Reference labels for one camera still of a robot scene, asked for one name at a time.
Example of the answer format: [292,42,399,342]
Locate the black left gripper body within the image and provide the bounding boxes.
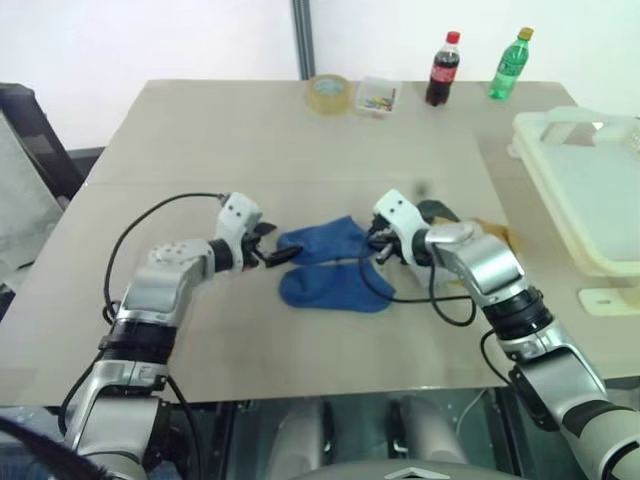
[241,223,269,269]

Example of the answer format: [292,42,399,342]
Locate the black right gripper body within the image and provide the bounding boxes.
[367,211,404,263]

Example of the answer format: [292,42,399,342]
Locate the blue sock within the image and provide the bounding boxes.
[278,261,397,314]
[275,215,382,267]

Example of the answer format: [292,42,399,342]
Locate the dark olive sock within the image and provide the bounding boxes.
[416,198,464,227]

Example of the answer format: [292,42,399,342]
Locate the tan sock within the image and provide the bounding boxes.
[468,215,525,247]

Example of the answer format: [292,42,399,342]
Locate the white plastic basket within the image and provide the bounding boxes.
[508,105,640,279]

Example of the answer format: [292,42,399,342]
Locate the clear box of coloured clips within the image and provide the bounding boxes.
[354,75,404,119]

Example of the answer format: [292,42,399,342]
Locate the clear packing tape roll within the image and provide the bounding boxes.
[306,74,354,118]

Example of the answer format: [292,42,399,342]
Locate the cola bottle with red cap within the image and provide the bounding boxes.
[425,30,463,108]

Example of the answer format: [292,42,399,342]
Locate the grey rounded robot leg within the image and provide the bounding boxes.
[398,394,470,467]
[276,399,335,474]

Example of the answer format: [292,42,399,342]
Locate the green bottle with yellow cap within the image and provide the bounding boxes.
[488,26,536,102]

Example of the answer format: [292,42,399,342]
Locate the grey robot torso cover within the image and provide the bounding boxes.
[277,460,509,480]

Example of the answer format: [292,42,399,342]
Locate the black chair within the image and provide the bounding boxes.
[0,81,107,306]

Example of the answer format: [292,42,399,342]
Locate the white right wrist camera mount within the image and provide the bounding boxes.
[372,188,432,266]

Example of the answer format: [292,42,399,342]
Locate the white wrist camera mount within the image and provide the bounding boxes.
[213,191,264,272]
[372,188,432,266]

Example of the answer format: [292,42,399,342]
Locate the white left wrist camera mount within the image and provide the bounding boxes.
[213,191,264,272]

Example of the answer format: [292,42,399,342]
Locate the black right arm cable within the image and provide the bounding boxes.
[357,227,519,389]

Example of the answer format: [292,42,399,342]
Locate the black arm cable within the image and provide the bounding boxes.
[101,191,228,326]
[357,227,519,389]

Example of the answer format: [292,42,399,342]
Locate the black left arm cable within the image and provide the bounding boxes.
[101,191,228,326]

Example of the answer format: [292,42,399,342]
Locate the thin white cable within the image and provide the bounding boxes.
[455,387,490,432]

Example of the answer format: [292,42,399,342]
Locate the grey aluminium post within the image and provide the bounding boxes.
[291,0,318,81]

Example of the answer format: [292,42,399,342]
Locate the black curved strap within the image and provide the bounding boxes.
[0,415,117,480]

